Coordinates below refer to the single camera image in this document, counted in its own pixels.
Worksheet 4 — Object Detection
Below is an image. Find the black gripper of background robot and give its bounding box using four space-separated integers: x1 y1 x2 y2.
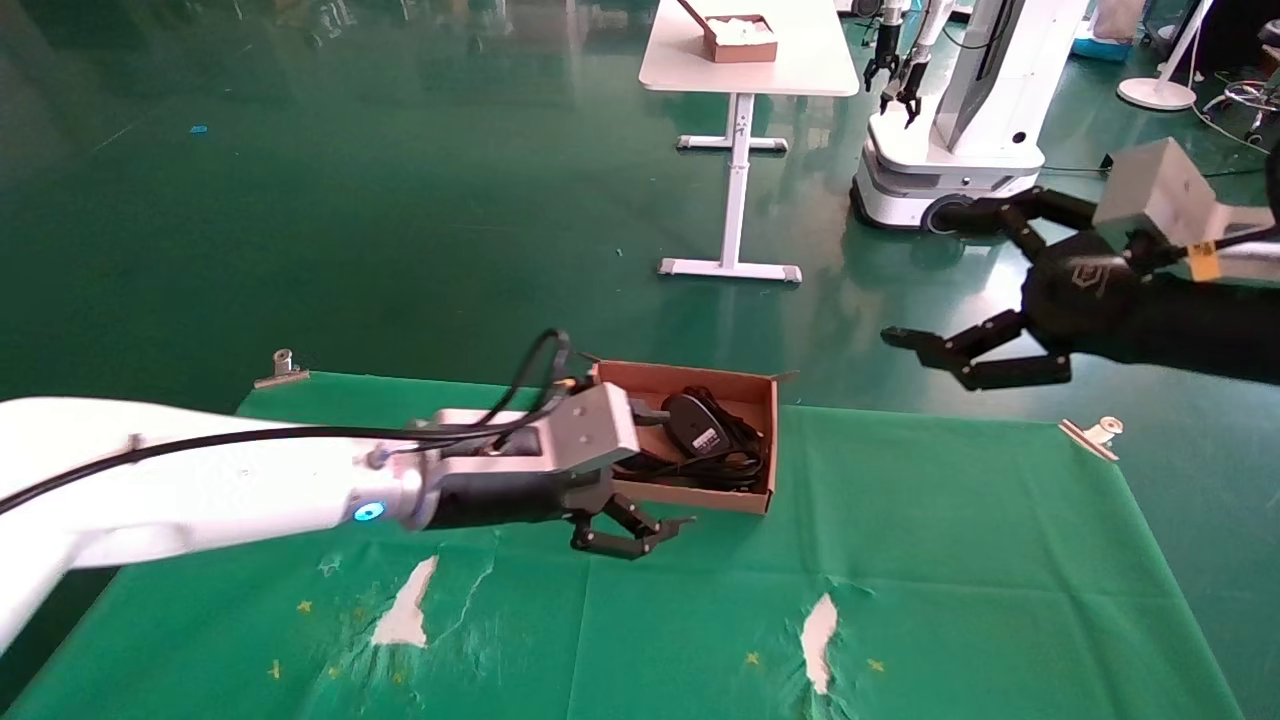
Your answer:
893 0 953 128
864 0 903 94

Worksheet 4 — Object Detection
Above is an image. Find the open brown cardboard box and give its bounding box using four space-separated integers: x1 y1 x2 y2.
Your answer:
571 351 799 517

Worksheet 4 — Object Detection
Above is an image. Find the black wired computer mouse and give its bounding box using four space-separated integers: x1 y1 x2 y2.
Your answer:
661 392 738 461

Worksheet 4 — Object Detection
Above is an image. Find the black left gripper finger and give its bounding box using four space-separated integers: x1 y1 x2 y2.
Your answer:
567 491 697 562

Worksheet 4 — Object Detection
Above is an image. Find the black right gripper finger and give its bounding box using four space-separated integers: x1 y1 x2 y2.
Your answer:
880 309 1074 392
934 186 1102 264

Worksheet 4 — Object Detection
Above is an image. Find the small brown box with white contents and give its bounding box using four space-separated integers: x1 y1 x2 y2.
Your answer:
679 0 780 65

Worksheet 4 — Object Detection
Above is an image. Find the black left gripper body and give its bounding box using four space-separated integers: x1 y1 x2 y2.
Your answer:
424 468 613 533

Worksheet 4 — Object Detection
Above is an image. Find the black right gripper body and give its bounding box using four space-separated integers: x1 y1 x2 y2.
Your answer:
1019 230 1280 387

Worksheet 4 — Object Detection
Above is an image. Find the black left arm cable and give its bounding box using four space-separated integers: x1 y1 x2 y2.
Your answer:
0 327 574 517

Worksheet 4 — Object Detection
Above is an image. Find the black power cable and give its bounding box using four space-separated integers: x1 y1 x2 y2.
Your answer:
611 385 772 494

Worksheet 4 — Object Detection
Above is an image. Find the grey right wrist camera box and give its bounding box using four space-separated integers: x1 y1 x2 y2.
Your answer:
1092 137 1280 284

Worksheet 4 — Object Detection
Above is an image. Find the white pedestal table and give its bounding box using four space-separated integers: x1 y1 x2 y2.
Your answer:
638 0 862 286

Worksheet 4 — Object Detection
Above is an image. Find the metal binder clip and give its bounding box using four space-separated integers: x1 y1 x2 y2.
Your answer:
1059 415 1127 464
252 347 312 390

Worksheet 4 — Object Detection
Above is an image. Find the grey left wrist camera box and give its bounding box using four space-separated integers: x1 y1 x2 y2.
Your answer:
429 382 642 483

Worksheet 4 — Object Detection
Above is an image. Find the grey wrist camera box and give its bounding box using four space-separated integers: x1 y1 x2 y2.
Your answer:
429 382 642 483
1092 137 1280 284

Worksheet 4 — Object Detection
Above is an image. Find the white standing fan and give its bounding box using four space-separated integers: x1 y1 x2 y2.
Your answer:
1116 0 1217 112

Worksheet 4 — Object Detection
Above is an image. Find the torn green table cloth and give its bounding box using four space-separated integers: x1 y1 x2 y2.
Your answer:
4 371 1247 720

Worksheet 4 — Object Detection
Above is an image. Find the white wheeled background robot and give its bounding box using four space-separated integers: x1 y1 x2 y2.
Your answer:
850 0 1093 237

